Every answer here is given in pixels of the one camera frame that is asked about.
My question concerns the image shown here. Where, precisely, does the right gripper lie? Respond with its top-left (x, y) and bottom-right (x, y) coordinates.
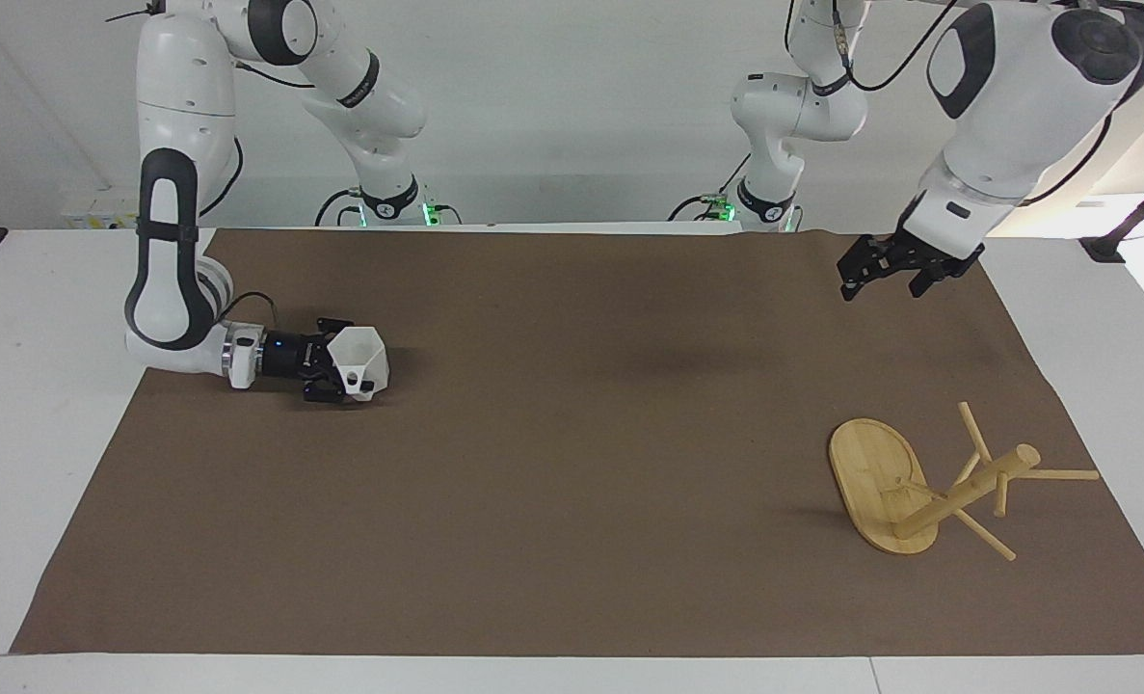
top-left (260, 316), bottom-right (376, 406)

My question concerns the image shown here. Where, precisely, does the wooden cup rack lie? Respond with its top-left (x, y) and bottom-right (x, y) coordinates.
top-left (828, 401), bottom-right (1102, 563)

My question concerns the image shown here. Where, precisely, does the black cable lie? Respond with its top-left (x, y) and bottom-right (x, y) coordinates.
top-left (315, 187), bottom-right (366, 228)
top-left (826, 0), bottom-right (964, 93)
top-left (1015, 110), bottom-right (1114, 209)
top-left (669, 193), bottom-right (729, 224)
top-left (217, 291), bottom-right (284, 338)
top-left (200, 135), bottom-right (246, 219)

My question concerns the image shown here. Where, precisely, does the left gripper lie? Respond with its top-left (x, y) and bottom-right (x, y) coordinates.
top-left (838, 223), bottom-right (986, 303)

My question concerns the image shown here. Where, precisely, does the white faceted cup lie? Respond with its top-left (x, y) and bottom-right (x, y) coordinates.
top-left (326, 326), bottom-right (390, 402)

